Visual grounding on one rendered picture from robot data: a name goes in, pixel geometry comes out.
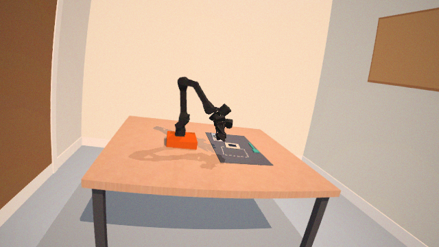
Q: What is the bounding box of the beige rectangular tile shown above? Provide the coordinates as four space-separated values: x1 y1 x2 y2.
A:
225 143 240 149

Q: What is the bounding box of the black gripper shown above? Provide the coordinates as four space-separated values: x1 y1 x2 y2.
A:
213 115 226 142

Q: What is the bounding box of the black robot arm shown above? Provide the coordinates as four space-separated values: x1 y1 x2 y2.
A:
175 77 233 137

